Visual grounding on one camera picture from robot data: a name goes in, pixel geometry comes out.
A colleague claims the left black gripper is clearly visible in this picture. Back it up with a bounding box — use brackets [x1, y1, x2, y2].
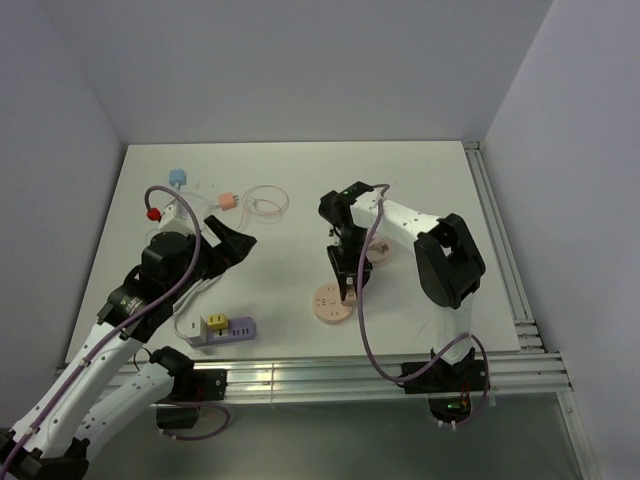
[167, 215, 256, 301]

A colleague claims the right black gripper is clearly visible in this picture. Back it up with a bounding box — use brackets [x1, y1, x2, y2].
[328, 225, 374, 297]

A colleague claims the yellow plug adapter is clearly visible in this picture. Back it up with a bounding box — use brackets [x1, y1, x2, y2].
[205, 313, 229, 332]

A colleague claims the blue plug adapter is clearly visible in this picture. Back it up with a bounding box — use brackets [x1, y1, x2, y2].
[168, 169, 187, 191]

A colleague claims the purple power strip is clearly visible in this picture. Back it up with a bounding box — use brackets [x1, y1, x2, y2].
[186, 317, 257, 348]

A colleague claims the white plug adapter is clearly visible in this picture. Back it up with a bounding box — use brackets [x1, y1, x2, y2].
[185, 317, 207, 345]

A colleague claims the brown pink plug adapter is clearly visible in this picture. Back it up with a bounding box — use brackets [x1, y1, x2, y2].
[342, 285, 357, 307]

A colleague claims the round pink power socket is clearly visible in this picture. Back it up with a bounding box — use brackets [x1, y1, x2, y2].
[312, 283, 353, 325]

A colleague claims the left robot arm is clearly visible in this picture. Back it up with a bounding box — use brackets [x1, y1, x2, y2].
[1, 216, 257, 479]

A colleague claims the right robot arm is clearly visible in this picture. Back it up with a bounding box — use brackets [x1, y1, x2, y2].
[318, 181, 487, 390]

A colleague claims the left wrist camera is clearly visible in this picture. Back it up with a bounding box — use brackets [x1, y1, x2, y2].
[145, 200, 194, 236]

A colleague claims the white power strip cable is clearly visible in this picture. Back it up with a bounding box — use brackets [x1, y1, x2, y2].
[172, 274, 221, 339]

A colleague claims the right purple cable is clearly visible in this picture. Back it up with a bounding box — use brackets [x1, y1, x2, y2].
[357, 182, 490, 427]

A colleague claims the aluminium front rail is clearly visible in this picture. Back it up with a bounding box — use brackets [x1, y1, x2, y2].
[47, 349, 574, 412]

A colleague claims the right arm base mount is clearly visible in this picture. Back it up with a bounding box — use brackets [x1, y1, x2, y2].
[398, 352, 491, 429]

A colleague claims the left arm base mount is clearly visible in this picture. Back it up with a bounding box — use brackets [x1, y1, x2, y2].
[154, 368, 232, 442]

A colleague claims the aluminium side rail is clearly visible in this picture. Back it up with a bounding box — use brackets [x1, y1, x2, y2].
[462, 142, 547, 353]

